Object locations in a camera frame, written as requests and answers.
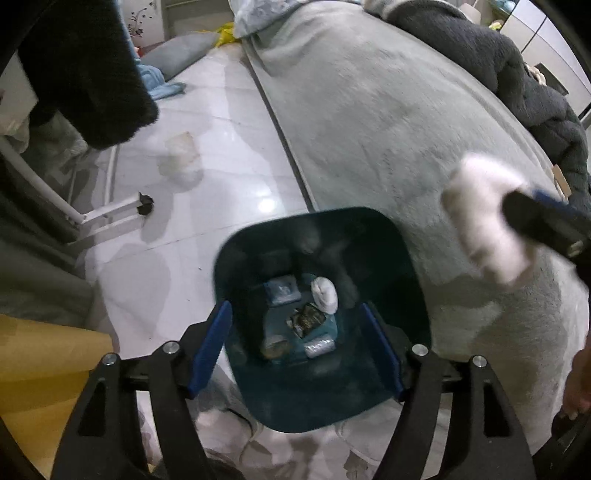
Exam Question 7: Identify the blue white tissue pack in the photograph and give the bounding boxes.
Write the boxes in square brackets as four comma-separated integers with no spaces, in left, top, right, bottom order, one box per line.
[263,275,301,307]

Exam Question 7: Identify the dark teal trash bin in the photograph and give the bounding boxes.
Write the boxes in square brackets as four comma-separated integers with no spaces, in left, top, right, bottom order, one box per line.
[213,207,432,433]

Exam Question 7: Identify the black foil snack bag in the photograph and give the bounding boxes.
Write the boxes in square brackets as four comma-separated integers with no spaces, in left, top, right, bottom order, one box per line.
[287,303,328,339]

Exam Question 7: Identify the right human hand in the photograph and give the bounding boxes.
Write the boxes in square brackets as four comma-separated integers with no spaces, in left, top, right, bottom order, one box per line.
[562,335,591,420]

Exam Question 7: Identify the brown cardboard tape roll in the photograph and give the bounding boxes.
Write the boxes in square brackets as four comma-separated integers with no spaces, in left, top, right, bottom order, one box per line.
[260,335,291,361]

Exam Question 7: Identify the clear plastic wrap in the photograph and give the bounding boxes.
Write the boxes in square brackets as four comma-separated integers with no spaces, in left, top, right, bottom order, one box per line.
[304,335,335,359]

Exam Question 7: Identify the dark grey fleece blanket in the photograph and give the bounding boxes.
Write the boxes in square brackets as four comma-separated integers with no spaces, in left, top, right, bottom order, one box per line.
[362,1,590,214]

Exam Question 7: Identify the white clothes rack base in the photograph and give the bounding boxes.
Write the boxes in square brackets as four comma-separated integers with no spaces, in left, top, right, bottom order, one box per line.
[1,138,155,243]

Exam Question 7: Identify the yellow cardboard box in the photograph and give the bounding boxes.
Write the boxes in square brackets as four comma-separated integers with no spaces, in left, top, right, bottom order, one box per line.
[1,315,113,478]

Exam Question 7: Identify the light blue hanging garment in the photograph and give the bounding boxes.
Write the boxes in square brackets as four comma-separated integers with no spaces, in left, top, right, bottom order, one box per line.
[113,0,186,100]

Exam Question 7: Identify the grey floor cushion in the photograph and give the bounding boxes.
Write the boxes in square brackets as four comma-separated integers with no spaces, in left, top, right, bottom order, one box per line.
[140,32,219,81]

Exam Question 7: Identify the dark hanging clothes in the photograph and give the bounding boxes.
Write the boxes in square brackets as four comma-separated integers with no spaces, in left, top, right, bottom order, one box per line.
[1,1,158,150]

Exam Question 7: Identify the white dressing table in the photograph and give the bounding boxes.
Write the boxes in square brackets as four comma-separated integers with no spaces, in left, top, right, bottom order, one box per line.
[118,0,233,48]

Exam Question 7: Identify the patterned light blue pillow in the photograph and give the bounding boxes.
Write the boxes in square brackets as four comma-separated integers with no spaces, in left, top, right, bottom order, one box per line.
[228,0,308,39]

